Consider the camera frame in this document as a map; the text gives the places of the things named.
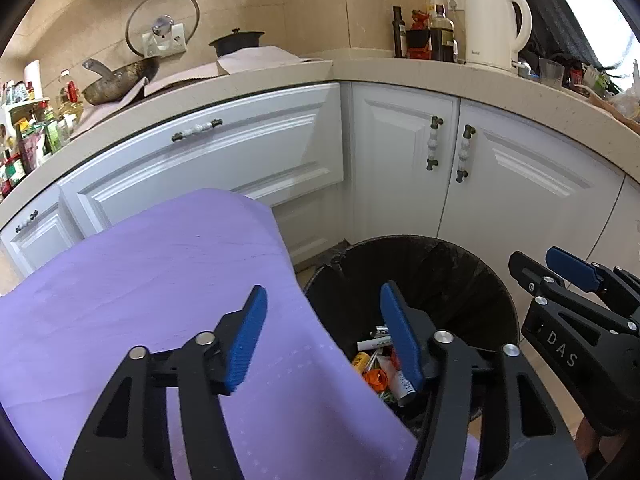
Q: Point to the clear drinking glass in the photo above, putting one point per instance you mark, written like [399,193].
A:
[551,73]

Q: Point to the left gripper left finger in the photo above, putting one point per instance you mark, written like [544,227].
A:
[126,434]

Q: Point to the small drawer handle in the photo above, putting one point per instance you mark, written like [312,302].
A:
[27,222]

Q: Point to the purple table cloth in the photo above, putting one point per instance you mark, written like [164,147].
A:
[159,278]

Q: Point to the black clay pot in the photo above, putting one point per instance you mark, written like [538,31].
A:
[237,40]

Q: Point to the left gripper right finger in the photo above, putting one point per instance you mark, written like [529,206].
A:
[522,436]

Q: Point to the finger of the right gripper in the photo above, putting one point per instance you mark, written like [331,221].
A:
[579,273]
[534,278]

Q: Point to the soy sauce bottle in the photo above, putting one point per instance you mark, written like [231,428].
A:
[443,41]

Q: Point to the dark glass bottle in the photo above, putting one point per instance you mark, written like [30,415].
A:
[399,34]

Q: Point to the cooking oil bottle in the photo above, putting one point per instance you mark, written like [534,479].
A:
[70,105]

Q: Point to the cabinet door handle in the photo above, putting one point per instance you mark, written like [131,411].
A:
[464,153]
[432,143]

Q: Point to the left cabinet door handle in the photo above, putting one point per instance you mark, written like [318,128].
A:
[432,143]

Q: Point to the glass pot lid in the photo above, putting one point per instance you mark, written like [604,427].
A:
[162,28]

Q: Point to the black trash bin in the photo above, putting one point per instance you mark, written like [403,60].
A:
[458,291]

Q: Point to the red sauce jar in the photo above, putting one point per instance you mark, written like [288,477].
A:
[418,36]

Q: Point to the white electric kettle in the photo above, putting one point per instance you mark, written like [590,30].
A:
[495,33]

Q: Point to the gold sachet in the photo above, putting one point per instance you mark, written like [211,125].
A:
[360,362]

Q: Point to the white cloth on counter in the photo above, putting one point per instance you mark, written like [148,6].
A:
[240,61]

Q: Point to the right cabinet door handle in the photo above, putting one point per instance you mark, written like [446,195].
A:
[464,153]

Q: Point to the metal wok pan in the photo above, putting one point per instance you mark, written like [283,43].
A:
[113,85]

